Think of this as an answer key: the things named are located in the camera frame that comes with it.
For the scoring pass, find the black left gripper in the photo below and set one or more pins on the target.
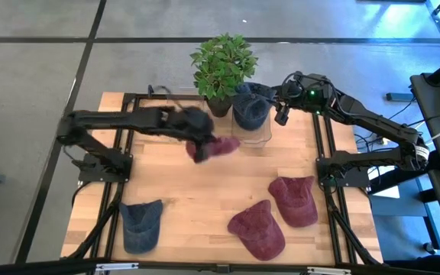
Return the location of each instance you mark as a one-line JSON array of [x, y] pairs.
[[191, 124]]

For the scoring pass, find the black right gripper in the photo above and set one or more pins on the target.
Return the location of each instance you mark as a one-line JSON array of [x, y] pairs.
[[311, 93]]

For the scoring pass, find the red baseball cap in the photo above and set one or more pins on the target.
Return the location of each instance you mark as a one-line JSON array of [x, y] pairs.
[[294, 202], [258, 233], [224, 146]]

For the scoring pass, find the blue baseball cap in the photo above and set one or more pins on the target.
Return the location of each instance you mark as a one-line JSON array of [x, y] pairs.
[[250, 112], [141, 229]]

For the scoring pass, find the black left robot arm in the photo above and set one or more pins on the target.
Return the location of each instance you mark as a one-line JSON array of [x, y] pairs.
[[120, 118]]

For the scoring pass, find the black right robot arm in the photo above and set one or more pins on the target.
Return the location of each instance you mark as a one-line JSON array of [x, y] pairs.
[[376, 126]]

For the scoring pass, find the black plant pot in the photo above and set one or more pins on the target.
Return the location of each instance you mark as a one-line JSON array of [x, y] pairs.
[[219, 108]]

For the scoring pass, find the green leafy potted tree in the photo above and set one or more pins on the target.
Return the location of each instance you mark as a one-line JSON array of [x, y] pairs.
[[222, 65]]

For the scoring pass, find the grey operator desk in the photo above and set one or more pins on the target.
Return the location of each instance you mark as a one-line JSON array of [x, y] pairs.
[[439, 153]]

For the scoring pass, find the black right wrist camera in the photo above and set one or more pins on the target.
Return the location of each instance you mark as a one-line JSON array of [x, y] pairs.
[[282, 115]]

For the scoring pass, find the black aluminium table frame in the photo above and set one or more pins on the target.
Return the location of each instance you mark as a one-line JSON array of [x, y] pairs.
[[324, 133]]

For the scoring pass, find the silver aluminium bracket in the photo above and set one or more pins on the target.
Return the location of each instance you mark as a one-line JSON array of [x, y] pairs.
[[329, 270], [117, 266]]

